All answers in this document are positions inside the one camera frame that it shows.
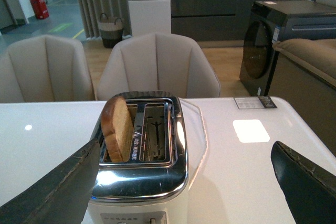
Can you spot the white chrome two-slot toaster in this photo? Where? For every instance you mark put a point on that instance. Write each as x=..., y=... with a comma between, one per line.
x=151, y=187

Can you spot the woven laundry basket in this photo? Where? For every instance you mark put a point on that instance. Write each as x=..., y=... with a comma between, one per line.
x=111, y=30

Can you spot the dark grey kitchen counter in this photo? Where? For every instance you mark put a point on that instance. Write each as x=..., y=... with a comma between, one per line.
x=225, y=9

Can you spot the beige chair left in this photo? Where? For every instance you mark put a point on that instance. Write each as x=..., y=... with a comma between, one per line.
x=45, y=69

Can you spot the white tall cabinet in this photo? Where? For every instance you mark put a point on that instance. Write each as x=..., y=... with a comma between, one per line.
x=148, y=16

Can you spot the beige sofa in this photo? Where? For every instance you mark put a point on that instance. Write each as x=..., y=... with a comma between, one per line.
x=304, y=76

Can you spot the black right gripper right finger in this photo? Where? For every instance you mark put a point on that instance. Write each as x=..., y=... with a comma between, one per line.
x=308, y=188

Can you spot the red box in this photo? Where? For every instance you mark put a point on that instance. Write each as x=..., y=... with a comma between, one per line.
x=40, y=9

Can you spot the bread slice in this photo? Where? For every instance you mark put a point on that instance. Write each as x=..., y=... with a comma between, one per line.
x=117, y=128

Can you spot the info card on table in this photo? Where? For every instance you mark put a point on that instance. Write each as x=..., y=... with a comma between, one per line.
x=259, y=102

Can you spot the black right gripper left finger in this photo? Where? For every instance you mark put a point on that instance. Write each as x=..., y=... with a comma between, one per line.
x=62, y=195

